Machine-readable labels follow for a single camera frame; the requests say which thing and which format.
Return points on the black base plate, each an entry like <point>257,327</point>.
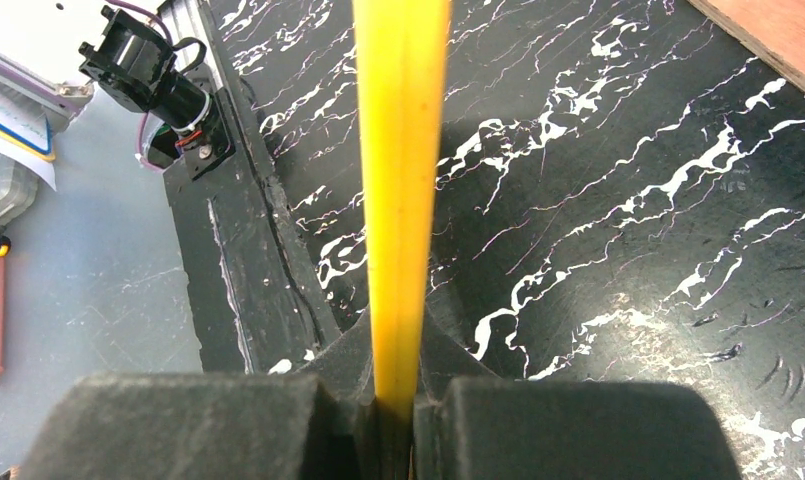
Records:
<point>254,295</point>

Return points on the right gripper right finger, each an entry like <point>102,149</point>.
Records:
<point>490,428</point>

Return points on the brown wooden board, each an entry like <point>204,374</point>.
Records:
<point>772,30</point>

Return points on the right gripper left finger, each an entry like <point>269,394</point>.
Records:
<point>200,426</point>

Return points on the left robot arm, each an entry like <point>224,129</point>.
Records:
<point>145,71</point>

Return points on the yellow framed whiteboard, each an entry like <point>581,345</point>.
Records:
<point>401,64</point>

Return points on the black marble pattern mat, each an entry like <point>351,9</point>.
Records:
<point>620,194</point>

